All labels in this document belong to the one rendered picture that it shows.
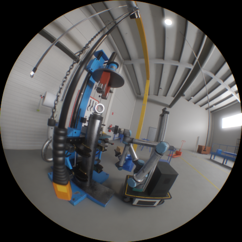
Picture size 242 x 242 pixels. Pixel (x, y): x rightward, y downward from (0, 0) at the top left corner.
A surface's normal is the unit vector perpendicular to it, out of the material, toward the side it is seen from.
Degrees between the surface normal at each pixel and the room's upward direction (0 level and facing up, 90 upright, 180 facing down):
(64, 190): 90
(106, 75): 90
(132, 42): 173
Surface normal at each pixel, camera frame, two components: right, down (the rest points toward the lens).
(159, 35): -0.12, 0.99
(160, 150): -0.67, -0.32
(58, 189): 0.42, 0.04
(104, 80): 0.11, -0.04
